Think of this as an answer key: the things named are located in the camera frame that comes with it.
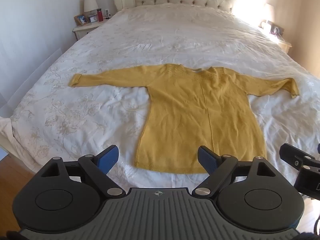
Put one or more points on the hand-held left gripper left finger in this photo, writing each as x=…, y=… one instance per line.
x=110, y=158

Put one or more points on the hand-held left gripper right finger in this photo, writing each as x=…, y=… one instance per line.
x=206, y=158

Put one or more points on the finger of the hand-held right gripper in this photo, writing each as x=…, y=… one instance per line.
x=293, y=155

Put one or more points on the yellow knit sweater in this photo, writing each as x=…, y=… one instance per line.
x=200, y=117

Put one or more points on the cream nightstand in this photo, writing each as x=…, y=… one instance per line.
x=83, y=31
x=285, y=45

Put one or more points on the white floral bed duvet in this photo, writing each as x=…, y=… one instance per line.
x=155, y=35

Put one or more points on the small desk clock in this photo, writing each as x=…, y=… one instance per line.
x=93, y=18

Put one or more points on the red bottle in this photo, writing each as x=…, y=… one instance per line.
x=99, y=15

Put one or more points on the white table lamp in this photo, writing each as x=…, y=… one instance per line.
x=90, y=3

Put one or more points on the wooden photo frame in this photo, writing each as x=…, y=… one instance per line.
x=81, y=19

